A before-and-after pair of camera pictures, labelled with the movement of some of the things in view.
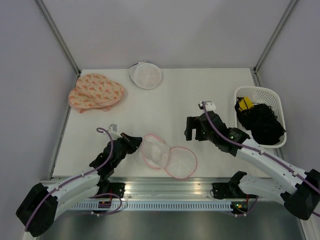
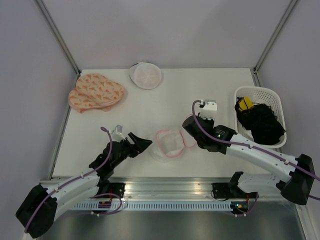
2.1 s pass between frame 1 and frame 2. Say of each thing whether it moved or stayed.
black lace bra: stayed
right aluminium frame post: stayed
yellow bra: stayed
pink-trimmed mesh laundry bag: moved
